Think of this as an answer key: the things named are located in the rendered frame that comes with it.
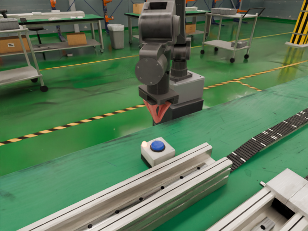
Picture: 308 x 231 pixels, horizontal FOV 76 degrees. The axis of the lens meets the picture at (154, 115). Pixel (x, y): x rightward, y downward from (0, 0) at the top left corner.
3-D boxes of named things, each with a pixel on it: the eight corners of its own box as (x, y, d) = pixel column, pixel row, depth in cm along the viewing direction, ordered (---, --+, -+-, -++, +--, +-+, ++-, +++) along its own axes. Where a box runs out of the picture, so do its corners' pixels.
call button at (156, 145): (159, 143, 64) (159, 138, 63) (166, 150, 61) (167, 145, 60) (148, 147, 62) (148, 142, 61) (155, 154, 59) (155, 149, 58)
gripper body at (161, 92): (158, 107, 47) (158, 77, 43) (137, 92, 54) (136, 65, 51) (179, 101, 50) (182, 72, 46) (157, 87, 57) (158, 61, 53)
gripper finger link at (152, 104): (151, 129, 53) (151, 98, 48) (139, 118, 58) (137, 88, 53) (172, 122, 56) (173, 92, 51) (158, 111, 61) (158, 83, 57)
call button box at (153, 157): (161, 150, 69) (161, 135, 66) (178, 167, 62) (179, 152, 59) (140, 158, 66) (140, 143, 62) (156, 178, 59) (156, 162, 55)
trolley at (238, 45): (199, 53, 476) (205, 5, 423) (215, 50, 503) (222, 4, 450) (237, 64, 404) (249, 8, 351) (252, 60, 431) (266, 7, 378)
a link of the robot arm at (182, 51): (186, 62, 98) (175, 62, 99) (187, 41, 93) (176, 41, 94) (184, 68, 90) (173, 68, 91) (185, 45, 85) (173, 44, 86)
